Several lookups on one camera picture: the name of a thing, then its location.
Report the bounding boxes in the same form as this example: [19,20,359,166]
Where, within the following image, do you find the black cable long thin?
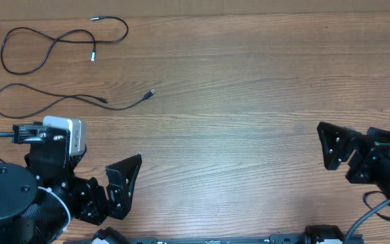
[0,83,156,119]

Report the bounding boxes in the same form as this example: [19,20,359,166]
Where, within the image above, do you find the black cable silver plugs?
[0,16,129,75]

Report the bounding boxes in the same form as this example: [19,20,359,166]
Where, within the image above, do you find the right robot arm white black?
[305,122,390,243]

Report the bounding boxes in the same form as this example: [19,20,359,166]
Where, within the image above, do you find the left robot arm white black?
[0,123,142,243]

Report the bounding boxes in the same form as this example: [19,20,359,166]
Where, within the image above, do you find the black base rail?
[63,234,364,244]

